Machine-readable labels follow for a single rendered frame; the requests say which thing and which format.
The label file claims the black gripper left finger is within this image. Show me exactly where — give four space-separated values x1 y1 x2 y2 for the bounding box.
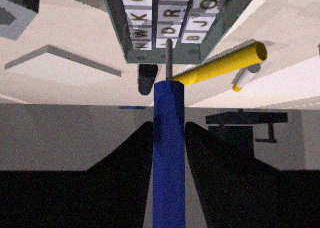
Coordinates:
0 121 153 228

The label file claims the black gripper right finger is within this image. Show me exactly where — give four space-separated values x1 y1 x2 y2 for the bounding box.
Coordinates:
185 122 320 228

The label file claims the blue stylus with grey tip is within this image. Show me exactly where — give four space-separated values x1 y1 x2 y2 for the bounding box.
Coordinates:
152 38 185 228

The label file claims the keyboard with white letter keys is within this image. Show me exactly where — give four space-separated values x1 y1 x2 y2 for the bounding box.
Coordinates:
103 0 254 65

